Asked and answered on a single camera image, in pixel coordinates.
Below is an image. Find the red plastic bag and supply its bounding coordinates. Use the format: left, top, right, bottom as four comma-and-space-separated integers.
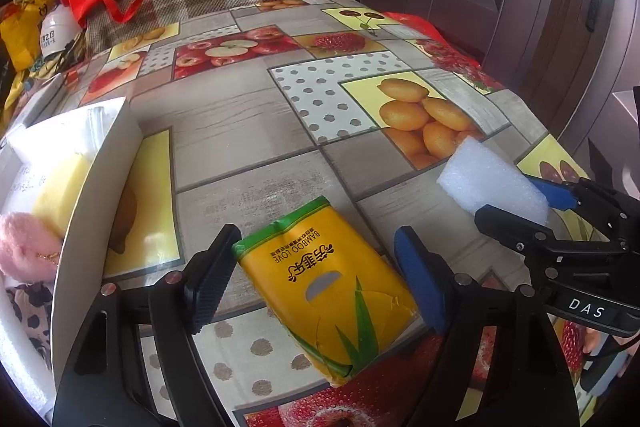
382, 10, 447, 40

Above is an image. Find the white cardboard box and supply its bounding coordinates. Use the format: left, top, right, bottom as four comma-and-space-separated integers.
0, 95, 146, 419

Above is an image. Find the pink fluffy scrunchie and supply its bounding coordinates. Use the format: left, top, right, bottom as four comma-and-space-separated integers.
0, 211, 64, 282

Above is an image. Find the yellow shopping bag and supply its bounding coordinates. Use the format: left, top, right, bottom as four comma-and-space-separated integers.
0, 0, 56, 73

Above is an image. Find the white helmet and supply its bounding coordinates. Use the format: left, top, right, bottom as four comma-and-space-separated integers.
39, 4, 84, 60

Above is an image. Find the fruit print tablecloth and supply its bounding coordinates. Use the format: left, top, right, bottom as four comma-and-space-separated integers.
0, 0, 603, 427

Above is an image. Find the yellow tissue pack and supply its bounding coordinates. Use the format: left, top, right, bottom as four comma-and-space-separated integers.
231, 195, 419, 389

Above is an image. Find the cow print cloth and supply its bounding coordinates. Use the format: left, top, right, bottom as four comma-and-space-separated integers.
4, 284, 54, 359

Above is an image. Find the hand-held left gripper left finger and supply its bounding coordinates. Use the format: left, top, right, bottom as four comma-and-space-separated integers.
52, 223, 243, 427

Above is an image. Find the yellow sponge with green scourer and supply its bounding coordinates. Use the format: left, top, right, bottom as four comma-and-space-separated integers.
31, 152, 94, 239

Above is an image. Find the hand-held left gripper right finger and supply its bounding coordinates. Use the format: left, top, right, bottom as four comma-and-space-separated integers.
393, 226, 583, 427

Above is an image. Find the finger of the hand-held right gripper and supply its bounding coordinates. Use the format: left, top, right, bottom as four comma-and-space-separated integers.
473, 204, 632, 269
529, 176, 640, 234

